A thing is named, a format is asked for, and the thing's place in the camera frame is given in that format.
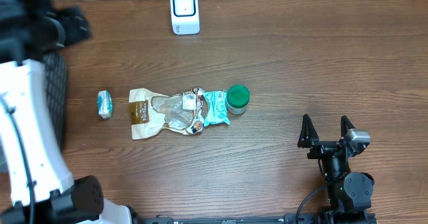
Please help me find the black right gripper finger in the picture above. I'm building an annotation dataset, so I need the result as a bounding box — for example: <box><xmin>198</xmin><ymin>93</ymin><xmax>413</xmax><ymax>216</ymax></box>
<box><xmin>340</xmin><ymin>115</ymin><xmax>355</xmax><ymax>139</ymax></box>
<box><xmin>298</xmin><ymin>114</ymin><xmax>319</xmax><ymax>148</ymax></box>

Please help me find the teal white small carton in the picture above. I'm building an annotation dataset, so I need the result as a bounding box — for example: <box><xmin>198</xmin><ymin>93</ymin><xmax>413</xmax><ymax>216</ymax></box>
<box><xmin>97</xmin><ymin>90</ymin><xmax>113</xmax><ymax>119</ymax></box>

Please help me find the green lid jar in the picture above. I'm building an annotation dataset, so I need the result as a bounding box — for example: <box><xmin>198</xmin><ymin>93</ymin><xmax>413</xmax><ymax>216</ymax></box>
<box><xmin>226</xmin><ymin>85</ymin><xmax>250</xmax><ymax>115</ymax></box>

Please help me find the light green wipes packet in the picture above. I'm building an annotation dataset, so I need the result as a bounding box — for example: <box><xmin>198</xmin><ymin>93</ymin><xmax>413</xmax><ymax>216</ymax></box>
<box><xmin>204</xmin><ymin>90</ymin><xmax>230</xmax><ymax>127</ymax></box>

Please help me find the clear brown snack bag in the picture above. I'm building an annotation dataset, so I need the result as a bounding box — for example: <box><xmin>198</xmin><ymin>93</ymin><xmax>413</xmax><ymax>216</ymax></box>
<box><xmin>128</xmin><ymin>88</ymin><xmax>205</xmax><ymax>140</ymax></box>

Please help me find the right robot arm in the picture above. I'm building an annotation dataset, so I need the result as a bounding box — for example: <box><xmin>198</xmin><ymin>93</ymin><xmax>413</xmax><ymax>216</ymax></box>
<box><xmin>294</xmin><ymin>114</ymin><xmax>377</xmax><ymax>224</ymax></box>

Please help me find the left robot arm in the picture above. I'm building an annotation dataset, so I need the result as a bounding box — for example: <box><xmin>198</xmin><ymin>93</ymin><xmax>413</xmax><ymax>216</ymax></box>
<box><xmin>1</xmin><ymin>0</ymin><xmax>138</xmax><ymax>223</ymax></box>

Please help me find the grey plastic mesh basket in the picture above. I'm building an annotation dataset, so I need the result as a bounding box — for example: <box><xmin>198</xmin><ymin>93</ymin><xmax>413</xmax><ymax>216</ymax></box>
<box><xmin>0</xmin><ymin>49</ymin><xmax>70</xmax><ymax>173</ymax></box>

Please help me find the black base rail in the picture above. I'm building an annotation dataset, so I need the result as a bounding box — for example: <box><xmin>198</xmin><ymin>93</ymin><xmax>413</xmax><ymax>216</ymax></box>
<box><xmin>133</xmin><ymin>212</ymin><xmax>378</xmax><ymax>224</ymax></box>

